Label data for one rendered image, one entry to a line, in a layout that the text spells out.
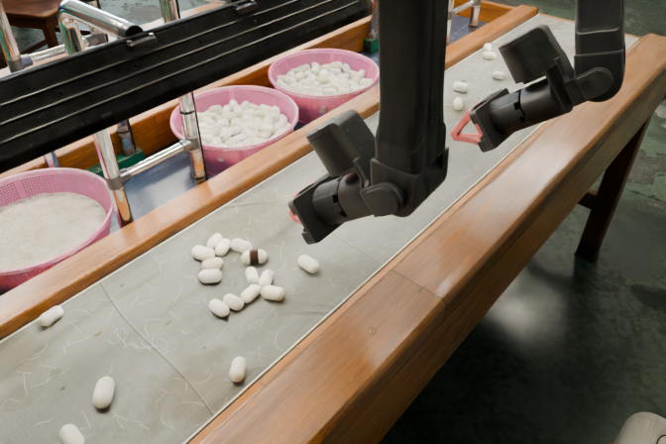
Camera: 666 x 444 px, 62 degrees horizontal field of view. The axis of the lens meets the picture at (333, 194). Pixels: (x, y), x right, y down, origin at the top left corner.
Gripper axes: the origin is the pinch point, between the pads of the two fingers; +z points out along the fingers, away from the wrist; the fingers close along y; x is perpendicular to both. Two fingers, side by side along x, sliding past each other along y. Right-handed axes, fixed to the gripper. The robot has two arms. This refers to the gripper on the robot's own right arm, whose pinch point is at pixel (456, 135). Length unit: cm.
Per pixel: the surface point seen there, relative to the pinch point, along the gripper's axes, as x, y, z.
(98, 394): 2, 63, 13
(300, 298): 7.5, 35.7, 9.5
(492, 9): -17, -98, 42
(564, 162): 15.7, -19.1, -3.9
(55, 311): -8, 60, 26
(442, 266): 13.9, 19.1, -2.0
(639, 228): 79, -118, 40
